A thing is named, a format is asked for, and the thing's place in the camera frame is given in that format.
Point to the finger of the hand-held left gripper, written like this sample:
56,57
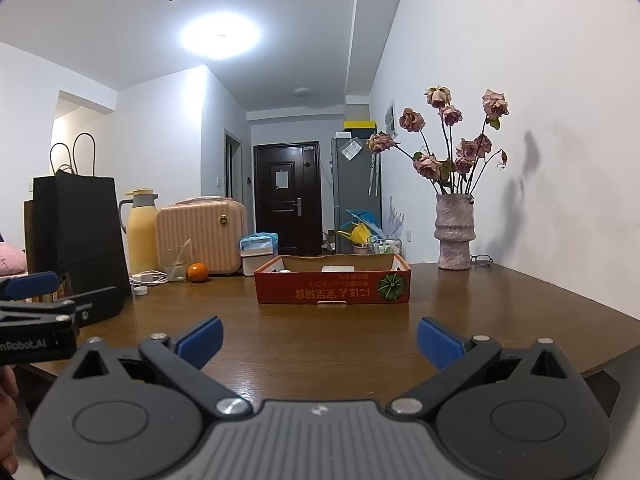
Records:
32,284
95,302

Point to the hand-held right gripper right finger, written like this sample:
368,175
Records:
440,344

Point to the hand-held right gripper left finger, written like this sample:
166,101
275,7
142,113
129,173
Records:
200,342

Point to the red cardboard box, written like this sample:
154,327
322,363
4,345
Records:
325,287

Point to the person's left hand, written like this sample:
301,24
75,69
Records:
6,410

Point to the colourful snack packet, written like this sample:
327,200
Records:
62,287

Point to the pink cloth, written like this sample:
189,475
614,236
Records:
11,260

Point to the orange fruit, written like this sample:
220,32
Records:
197,272

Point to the clear drinking glass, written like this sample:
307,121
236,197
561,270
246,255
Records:
175,272

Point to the black paper bag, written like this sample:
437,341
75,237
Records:
80,225

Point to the yellow thermos jug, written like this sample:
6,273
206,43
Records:
142,240

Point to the clear straw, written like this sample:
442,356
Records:
185,252

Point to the black eyeglasses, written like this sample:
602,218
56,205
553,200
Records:
481,260

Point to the white bin with blue bag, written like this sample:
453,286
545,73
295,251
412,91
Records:
257,252

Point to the pink ribbed suitcase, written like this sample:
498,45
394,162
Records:
205,235

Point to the pink ceramic vase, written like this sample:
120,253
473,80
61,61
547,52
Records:
454,235

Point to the clear box of small bottles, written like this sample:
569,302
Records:
385,247

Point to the pink flower pot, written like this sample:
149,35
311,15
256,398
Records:
360,249

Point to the clear purple plastic wrap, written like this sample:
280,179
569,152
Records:
392,220

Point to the yellow watering can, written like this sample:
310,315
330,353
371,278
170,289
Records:
356,235

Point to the blue folding rack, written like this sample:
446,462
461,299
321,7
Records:
360,217

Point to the dark brown entrance door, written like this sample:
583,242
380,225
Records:
287,215

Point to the grey refrigerator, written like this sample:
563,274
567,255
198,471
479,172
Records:
352,195

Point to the dark side doorway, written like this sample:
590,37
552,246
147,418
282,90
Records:
233,165

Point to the hanging folded umbrella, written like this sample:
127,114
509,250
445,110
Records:
375,175

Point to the paper notice on door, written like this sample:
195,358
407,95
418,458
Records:
282,180

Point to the dried pink roses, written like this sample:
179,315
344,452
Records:
467,152

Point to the paper sheet on refrigerator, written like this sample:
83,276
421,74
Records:
351,150

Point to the yellow and black box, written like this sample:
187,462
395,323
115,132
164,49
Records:
360,127

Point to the small hallway ceiling lamp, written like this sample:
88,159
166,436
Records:
303,91

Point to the round ceiling lamp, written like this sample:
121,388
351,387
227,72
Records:
220,35

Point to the framed wall picture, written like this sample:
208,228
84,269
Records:
391,117

